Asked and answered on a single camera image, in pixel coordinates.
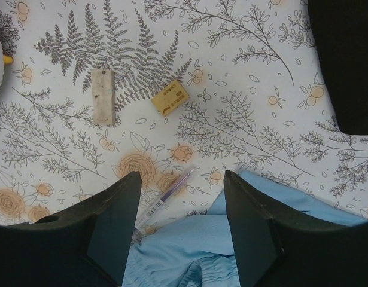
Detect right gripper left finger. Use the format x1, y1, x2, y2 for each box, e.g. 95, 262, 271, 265
0, 172, 142, 286

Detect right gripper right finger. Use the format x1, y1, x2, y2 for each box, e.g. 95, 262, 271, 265
224, 171, 368, 286

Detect thin purple gel pen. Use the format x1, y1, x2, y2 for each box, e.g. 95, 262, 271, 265
133, 166, 198, 234

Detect light blue shorts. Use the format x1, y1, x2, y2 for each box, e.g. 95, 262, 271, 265
122, 171, 368, 286

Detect floral table mat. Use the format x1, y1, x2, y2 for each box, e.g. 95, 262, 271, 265
0, 1, 368, 234

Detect grey speckled eraser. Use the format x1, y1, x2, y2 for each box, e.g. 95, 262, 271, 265
91, 69, 115, 125

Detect yellow eraser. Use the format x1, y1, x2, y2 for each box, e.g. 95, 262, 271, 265
151, 80, 190, 117

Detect black yellow capped marker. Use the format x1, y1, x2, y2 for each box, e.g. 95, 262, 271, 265
3, 55, 13, 65

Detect black folded cloth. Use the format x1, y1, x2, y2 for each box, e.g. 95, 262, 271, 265
308, 1, 368, 136

